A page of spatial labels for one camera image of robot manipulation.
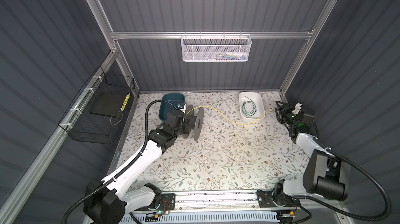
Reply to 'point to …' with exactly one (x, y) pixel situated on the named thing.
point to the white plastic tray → (251, 106)
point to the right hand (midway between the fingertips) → (277, 104)
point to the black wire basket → (96, 114)
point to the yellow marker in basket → (125, 101)
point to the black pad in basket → (109, 103)
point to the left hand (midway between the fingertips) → (186, 119)
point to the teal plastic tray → (175, 98)
